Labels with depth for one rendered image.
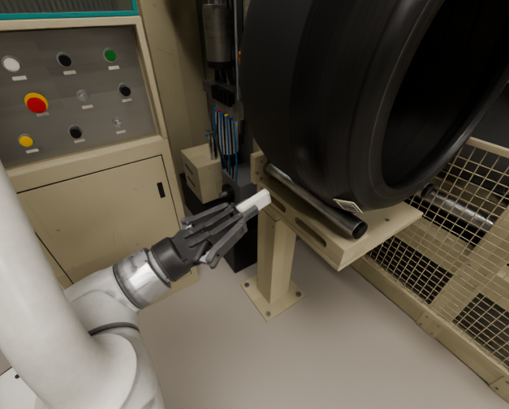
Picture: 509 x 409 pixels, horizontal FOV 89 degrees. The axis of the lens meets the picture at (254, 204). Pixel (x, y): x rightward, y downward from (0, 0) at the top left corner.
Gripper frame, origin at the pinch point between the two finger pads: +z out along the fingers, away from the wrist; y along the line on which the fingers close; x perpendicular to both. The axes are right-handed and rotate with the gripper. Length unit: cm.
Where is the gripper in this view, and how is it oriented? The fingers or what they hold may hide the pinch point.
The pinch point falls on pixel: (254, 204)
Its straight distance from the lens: 50.7
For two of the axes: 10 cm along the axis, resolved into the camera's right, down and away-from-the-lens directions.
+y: -5.5, -5.2, 6.5
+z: 8.1, -5.3, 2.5
